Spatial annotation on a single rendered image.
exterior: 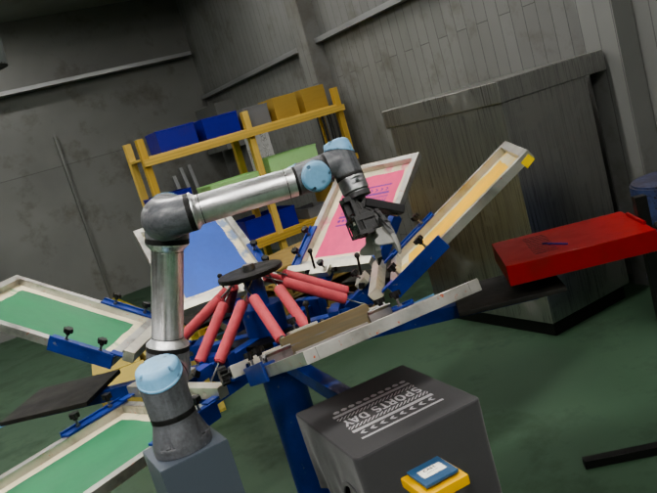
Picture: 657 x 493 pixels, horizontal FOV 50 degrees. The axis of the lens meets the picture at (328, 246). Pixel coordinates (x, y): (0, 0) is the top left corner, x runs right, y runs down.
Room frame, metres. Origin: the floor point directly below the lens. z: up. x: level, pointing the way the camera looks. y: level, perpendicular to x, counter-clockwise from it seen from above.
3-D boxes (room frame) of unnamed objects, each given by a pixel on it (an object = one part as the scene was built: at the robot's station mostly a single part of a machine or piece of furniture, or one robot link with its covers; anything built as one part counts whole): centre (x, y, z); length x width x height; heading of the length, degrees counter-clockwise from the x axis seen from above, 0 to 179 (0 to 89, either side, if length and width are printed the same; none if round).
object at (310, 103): (7.84, 0.59, 1.13); 2.53 x 0.66 x 2.27; 117
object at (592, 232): (2.99, -1.02, 1.06); 0.61 x 0.46 x 0.12; 81
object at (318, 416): (2.16, -0.02, 0.95); 0.48 x 0.44 x 0.01; 21
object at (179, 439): (1.70, 0.50, 1.25); 0.15 x 0.15 x 0.10
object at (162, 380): (1.71, 0.50, 1.37); 0.13 x 0.12 x 0.14; 6
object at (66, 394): (3.30, 1.05, 0.91); 1.34 x 0.41 x 0.08; 81
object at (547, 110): (5.40, -1.49, 0.91); 1.36 x 1.04 x 1.81; 27
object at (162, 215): (1.74, 0.19, 1.77); 0.49 x 0.11 x 0.12; 96
